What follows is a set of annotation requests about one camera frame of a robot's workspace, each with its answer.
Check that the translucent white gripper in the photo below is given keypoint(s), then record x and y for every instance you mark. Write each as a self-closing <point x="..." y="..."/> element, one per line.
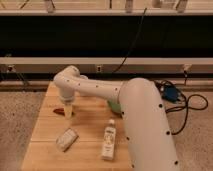
<point x="68" y="110"/>

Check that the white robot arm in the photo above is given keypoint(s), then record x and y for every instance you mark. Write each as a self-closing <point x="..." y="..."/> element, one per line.
<point x="150" y="142"/>

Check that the white sponge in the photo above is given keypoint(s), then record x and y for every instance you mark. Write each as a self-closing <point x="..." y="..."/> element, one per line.
<point x="65" y="140"/>

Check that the green bowl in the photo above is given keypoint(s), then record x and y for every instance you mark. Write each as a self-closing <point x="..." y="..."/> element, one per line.
<point x="114" y="107"/>

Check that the white squeeze bottle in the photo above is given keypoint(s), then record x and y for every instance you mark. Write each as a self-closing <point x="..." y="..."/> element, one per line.
<point x="108" y="146"/>

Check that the blue power adapter box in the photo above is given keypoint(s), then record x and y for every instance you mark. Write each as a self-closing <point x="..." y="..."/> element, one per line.
<point x="170" y="94"/>

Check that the white wall rail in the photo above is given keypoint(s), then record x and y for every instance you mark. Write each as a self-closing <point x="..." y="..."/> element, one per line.
<point x="107" y="65"/>

